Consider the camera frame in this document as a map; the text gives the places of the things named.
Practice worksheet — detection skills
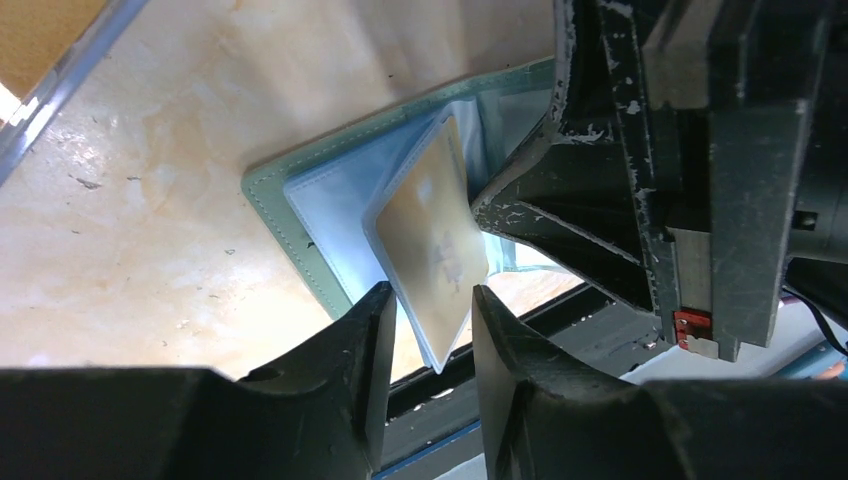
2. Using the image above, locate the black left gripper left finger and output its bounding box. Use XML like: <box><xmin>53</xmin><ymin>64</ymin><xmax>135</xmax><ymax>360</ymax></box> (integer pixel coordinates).
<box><xmin>1</xmin><ymin>282</ymin><xmax>396</xmax><ymax>479</ymax></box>

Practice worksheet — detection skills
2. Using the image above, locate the gold VIP credit card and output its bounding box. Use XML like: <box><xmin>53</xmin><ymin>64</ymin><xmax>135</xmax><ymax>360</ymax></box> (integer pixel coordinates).
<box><xmin>363</xmin><ymin>112</ymin><xmax>489</xmax><ymax>373</ymax></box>

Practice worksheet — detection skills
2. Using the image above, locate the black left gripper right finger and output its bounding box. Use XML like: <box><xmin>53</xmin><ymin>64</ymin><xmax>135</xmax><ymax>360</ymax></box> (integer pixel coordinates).
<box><xmin>472</xmin><ymin>285</ymin><xmax>847</xmax><ymax>479</ymax></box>

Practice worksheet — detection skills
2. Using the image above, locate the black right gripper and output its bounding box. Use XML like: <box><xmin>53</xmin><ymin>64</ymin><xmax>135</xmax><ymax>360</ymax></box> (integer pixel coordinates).
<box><xmin>471</xmin><ymin>1</ymin><xmax>847</xmax><ymax>362</ymax></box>

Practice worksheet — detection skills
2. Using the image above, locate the clear plastic card box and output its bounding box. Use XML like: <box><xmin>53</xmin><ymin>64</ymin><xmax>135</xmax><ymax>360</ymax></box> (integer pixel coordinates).
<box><xmin>1</xmin><ymin>0</ymin><xmax>147</xmax><ymax>181</ymax></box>

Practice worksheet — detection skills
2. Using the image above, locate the green leather card holder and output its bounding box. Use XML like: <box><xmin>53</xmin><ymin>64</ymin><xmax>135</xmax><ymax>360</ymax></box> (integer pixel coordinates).
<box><xmin>240</xmin><ymin>56</ymin><xmax>584</xmax><ymax>323</ymax></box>

